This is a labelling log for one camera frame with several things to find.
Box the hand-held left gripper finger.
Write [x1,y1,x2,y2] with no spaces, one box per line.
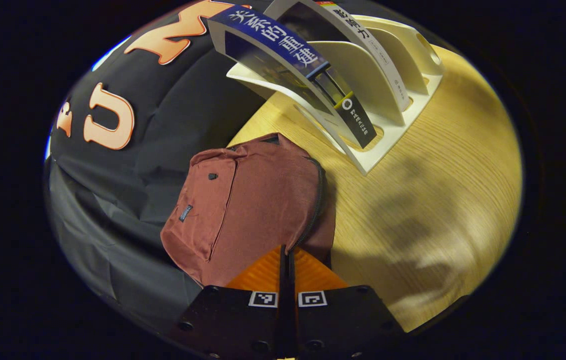
[288,245,408,360]
[165,244,289,360]

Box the maroon schoolbag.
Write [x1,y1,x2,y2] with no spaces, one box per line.
[160,132,337,288]

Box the white bookshelf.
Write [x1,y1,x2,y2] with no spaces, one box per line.
[226,14,446,176]

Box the blue spine book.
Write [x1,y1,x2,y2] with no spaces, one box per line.
[207,5,378,149]

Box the white spine book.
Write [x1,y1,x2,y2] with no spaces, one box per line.
[264,0,412,113]

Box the black backdrop cloth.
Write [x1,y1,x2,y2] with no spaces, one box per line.
[45,0,283,331]

